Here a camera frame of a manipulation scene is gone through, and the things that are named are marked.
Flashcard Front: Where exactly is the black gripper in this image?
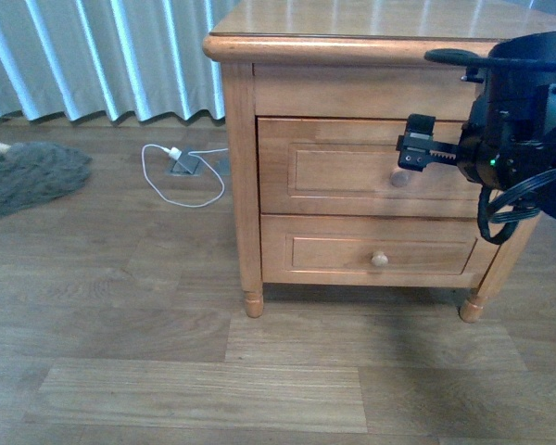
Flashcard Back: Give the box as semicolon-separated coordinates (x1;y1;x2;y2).
396;86;550;189

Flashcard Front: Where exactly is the wooden drawer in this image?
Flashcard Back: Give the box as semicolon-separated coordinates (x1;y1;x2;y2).
261;215;497;288
257;117;479;218

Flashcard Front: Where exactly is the white floor charger plug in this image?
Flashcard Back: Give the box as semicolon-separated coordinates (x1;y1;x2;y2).
167;147;183;160

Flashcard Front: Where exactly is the wooden nightstand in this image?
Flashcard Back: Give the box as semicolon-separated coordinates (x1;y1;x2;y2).
204;1;556;323

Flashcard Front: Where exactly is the closed metal floor plate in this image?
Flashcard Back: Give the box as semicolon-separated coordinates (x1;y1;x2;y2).
216;158;231;176

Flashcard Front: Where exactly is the open metal floor socket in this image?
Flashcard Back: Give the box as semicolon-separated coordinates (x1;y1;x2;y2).
168;148;203;176

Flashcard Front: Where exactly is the grey mop head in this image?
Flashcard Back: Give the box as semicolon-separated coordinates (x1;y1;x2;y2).
0;141;92;218

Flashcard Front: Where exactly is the black robot wrist cable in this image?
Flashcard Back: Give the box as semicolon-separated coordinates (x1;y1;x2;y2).
476;167;556;244

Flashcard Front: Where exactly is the white floor cable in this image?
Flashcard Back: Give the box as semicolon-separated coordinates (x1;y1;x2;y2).
141;143;230;209

